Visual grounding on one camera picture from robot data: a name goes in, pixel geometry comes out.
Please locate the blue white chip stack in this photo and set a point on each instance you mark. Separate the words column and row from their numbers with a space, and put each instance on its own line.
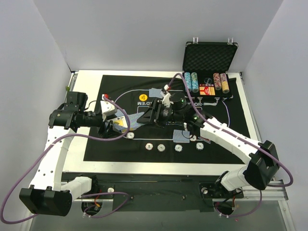
column 178, row 148

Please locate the yellow dealer button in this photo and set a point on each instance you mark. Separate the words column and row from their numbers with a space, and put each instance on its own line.
column 143, row 97

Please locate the tan chip row in case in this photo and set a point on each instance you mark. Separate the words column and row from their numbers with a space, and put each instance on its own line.
column 224, row 83

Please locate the grey white chip stack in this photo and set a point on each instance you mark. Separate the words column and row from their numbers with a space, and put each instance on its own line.
column 161, row 148

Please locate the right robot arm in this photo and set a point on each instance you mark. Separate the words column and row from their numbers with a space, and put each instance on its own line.
column 260, row 159

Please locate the red orange card deck box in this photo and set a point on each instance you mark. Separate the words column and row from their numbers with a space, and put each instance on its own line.
column 207, row 91

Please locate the blue chip row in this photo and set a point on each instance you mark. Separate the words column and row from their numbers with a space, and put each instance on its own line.
column 188, row 80
column 194, row 82

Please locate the red chip row in case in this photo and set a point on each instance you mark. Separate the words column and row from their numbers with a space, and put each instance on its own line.
column 217, row 82

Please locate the black poker chip case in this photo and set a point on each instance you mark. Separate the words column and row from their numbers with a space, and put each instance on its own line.
column 207, row 58

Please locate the blue playing card deck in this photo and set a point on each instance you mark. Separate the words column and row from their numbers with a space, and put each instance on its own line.
column 119, row 124

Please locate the black poker table mat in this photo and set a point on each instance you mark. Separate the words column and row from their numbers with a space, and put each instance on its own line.
column 125, row 91

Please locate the clear round button in case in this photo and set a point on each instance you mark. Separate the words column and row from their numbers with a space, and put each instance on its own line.
column 208, row 80

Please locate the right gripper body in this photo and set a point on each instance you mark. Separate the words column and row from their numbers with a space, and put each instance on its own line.
column 156, row 111

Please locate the grey white single chip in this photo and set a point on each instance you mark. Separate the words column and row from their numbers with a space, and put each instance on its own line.
column 130, row 135

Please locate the red triangular dealer marker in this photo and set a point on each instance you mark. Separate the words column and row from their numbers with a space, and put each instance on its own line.
column 205, row 140

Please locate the blue chip row right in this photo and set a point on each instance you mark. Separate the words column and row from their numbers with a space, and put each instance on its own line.
column 194, row 82

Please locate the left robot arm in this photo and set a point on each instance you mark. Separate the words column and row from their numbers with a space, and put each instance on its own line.
column 45, row 194

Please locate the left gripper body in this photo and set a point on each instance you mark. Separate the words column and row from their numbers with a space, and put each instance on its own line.
column 105, row 127

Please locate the red white chip stack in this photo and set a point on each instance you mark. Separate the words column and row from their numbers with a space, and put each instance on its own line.
column 149, row 146

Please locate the blue chip row left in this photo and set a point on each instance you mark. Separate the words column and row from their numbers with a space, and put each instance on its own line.
column 188, row 80

